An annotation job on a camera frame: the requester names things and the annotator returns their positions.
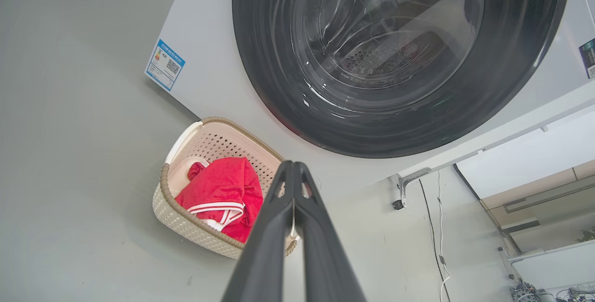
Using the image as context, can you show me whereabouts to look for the dark printed box with QR code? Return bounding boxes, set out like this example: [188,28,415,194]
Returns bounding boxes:
[578,38,595,80]

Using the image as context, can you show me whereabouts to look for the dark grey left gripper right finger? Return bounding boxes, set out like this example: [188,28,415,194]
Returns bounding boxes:
[293,161,368,302]

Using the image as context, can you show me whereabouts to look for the white floor cable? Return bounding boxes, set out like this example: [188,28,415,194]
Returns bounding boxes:
[436,169,452,302]

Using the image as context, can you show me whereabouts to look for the white desk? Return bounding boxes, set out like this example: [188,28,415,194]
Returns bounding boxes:
[506,239,595,289]

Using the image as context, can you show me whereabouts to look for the white front-load washing machine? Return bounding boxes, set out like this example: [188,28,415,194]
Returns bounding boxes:
[144,0,595,201]

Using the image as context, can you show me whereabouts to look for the cluttered power strip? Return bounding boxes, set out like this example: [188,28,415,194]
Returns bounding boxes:
[509,279,595,302]

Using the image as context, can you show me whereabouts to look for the blue energy label sticker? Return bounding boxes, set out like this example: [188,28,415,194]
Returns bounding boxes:
[145,38,186,92]

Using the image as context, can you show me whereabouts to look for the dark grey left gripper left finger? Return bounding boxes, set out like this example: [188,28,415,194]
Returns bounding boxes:
[220,160,295,302]

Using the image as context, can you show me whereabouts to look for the black floor cable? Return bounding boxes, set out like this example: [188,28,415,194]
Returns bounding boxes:
[418,178,452,302]

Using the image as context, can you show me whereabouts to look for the black round glass washer door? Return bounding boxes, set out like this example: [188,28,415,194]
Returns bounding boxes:
[231,0,573,159]

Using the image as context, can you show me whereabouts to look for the red garment with white trim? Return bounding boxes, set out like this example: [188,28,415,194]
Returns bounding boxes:
[175,156,264,244]

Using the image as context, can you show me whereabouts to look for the cream perforated laundry basket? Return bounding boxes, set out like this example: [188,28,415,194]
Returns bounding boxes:
[152,116,299,260]

